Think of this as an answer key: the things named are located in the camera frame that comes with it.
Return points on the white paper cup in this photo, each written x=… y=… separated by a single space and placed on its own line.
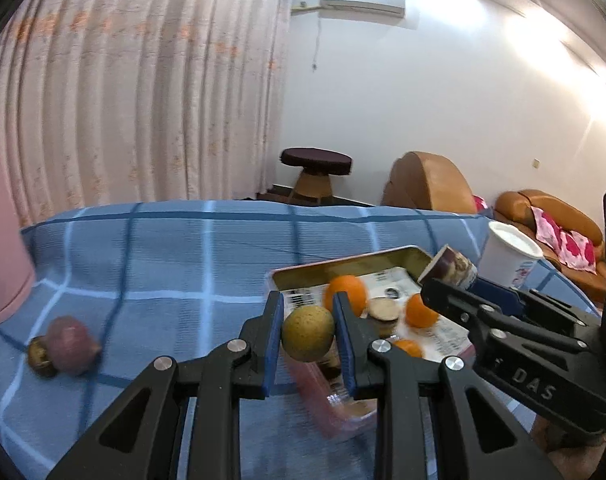
x=508 y=257

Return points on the pink metal tin box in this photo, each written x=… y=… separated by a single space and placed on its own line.
x=328 y=412

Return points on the round wooden stool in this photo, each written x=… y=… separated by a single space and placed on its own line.
x=317 y=160

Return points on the pink floral cloth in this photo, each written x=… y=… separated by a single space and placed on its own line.
x=568 y=242

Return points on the air conditioner pipe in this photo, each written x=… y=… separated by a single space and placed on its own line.
x=305 y=6

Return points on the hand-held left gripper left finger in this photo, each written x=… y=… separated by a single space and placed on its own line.
x=273 y=340

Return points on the pink floral cushion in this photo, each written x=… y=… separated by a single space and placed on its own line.
x=480 y=205

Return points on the brown round-backed chair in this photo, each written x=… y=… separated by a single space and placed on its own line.
x=428 y=185

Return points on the pink cylinder container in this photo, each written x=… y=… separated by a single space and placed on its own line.
x=3 y=235

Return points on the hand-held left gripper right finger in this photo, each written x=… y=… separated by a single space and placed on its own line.
x=343 y=340

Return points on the floral white curtain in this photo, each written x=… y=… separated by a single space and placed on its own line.
x=133 y=85

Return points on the sugarcane piece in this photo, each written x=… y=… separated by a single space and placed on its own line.
x=383 y=310
x=450 y=265

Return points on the brown leather sofa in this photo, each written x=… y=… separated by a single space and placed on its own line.
x=518 y=202

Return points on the small yellow-brown round fruit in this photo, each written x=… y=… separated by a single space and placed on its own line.
x=308 y=332

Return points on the small orange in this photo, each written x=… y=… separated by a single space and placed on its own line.
x=408 y=347
x=420 y=310

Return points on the blue plaid blanket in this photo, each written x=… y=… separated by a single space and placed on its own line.
x=158 y=260

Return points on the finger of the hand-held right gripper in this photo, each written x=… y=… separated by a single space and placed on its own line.
x=498 y=294
x=458 y=305

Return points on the purple round fruit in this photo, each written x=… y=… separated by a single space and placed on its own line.
x=72 y=345

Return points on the large orange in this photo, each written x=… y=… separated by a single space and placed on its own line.
x=348 y=290

